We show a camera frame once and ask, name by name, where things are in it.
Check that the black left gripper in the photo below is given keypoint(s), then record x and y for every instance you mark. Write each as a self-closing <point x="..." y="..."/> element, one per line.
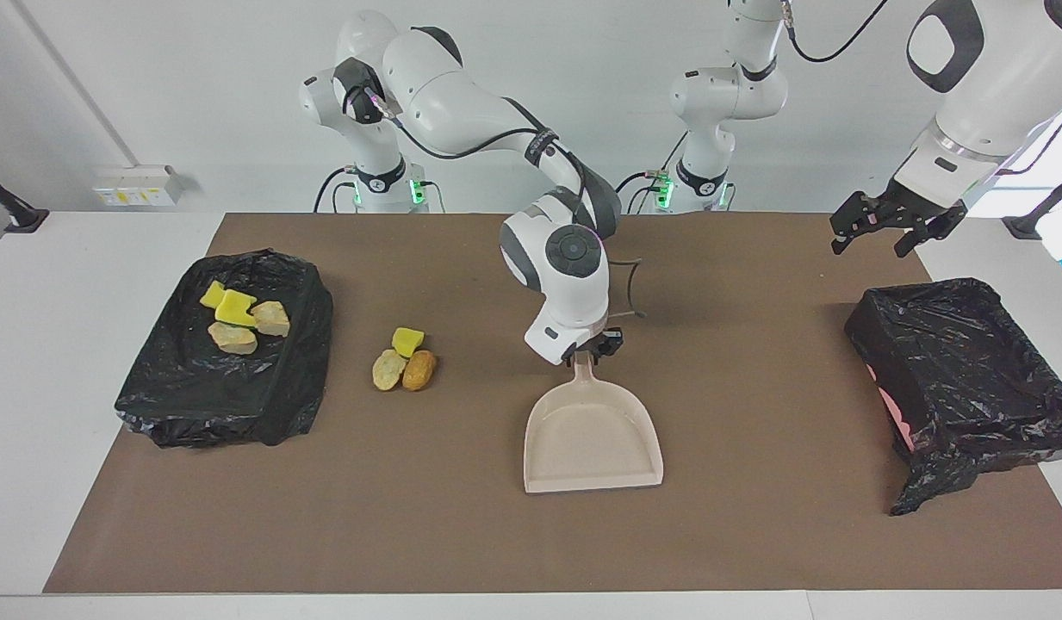
<point x="905" y="209"/>

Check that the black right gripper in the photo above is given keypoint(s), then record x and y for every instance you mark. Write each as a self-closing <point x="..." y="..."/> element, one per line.
<point x="606" y="340"/>

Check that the beige plastic dustpan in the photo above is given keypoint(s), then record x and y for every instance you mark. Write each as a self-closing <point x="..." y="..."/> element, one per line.
<point x="591" y="439"/>

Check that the brown potato shaped lump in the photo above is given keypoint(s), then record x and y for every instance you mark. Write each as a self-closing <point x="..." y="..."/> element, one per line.
<point x="419" y="369"/>

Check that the yellow sponge chunk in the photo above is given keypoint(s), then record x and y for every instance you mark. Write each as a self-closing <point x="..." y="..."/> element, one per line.
<point x="407" y="341"/>

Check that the pale knobbly lump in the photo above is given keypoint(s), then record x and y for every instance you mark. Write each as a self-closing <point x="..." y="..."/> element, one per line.
<point x="388" y="369"/>

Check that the orange striped croissant piece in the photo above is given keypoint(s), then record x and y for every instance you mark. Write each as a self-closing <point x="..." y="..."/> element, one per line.
<point x="270" y="319"/>

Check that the yellow notched sponge piece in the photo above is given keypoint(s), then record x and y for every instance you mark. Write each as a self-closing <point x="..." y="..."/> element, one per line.
<point x="236" y="310"/>

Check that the pale crusty bread piece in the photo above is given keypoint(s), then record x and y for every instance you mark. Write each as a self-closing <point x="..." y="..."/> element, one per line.
<point x="232" y="338"/>

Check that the yellow green sponge block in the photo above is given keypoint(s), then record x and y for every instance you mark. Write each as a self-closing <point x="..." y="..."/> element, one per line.
<point x="210" y="294"/>

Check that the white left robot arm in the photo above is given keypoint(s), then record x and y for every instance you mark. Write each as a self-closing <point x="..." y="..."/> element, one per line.
<point x="996" y="95"/>

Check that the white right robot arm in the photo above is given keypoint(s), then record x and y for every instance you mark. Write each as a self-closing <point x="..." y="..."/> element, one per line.
<point x="462" y="103"/>

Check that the right black-bagged bin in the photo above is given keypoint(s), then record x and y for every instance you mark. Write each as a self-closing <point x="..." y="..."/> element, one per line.
<point x="970" y="362"/>

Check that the pink plastic bin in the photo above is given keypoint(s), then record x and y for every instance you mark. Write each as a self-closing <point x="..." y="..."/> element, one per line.
<point x="892" y="413"/>

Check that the green lit base light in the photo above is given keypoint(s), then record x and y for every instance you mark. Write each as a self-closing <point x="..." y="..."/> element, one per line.
<point x="664" y="186"/>
<point x="417" y="191"/>

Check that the brown table mat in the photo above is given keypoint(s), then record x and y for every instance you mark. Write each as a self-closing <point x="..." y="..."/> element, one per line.
<point x="410" y="534"/>

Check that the black bag covered tray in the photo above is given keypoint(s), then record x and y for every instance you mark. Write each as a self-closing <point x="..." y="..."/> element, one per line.
<point x="238" y="396"/>

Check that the black camera stand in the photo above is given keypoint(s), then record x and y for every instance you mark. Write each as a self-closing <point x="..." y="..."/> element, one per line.
<point x="1034" y="220"/>
<point x="14" y="211"/>

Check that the white wall socket box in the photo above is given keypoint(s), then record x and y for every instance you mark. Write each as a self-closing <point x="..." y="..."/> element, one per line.
<point x="139" y="185"/>

